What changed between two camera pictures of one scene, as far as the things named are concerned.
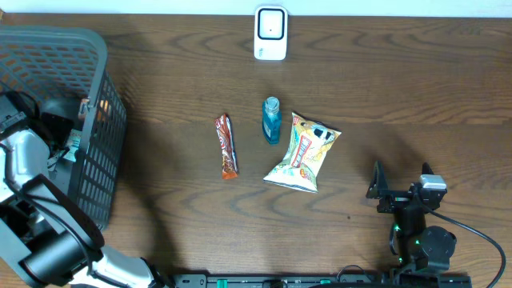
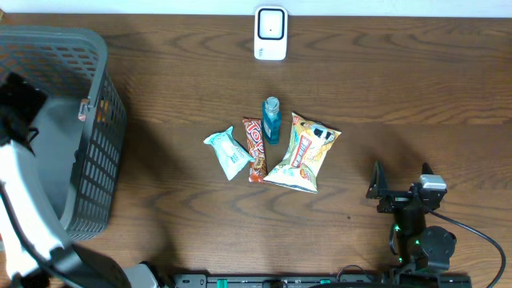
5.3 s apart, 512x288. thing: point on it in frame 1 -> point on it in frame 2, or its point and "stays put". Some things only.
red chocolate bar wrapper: [226, 135] -> [254, 136]
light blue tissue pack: [73, 144] -> [230, 154]
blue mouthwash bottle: [272, 119] stays put
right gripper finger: [426, 169] stays put
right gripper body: [395, 199] stays put
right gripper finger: [379, 184] stays put
